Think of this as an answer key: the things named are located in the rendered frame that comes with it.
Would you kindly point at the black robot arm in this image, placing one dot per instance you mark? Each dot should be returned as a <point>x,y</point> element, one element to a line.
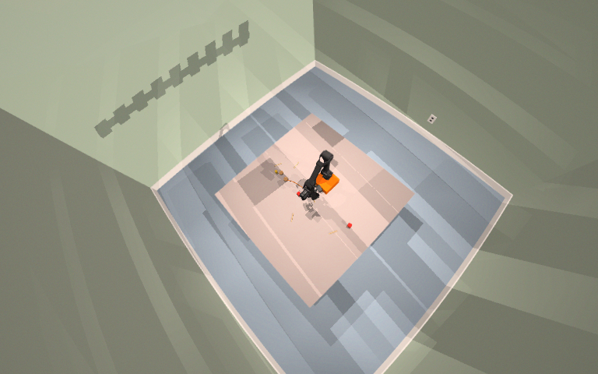
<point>309,185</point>

